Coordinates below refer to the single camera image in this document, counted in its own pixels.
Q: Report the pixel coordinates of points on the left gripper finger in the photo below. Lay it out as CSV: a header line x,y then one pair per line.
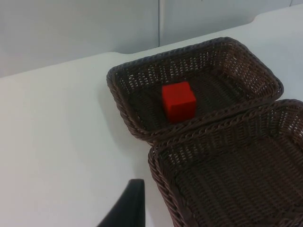
x,y
131,208

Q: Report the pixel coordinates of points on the dark brown wicker basket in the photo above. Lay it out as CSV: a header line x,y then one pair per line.
x,y
236,170
217,71

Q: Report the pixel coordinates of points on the red cube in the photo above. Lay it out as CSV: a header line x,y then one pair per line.
x,y
178,101

